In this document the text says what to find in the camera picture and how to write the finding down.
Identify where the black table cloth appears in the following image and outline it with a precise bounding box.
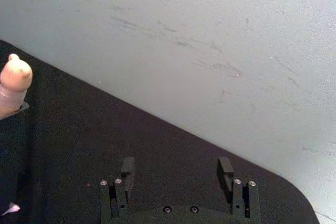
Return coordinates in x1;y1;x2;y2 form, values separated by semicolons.
0;39;320;224

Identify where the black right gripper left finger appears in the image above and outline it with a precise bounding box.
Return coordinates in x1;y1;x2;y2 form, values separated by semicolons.
99;156;137;220

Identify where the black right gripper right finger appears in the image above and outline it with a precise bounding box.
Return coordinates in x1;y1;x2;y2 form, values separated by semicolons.
216;156;261;220

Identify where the small white plastic piece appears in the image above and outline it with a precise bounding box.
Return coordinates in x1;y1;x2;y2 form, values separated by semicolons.
1;202;22;217

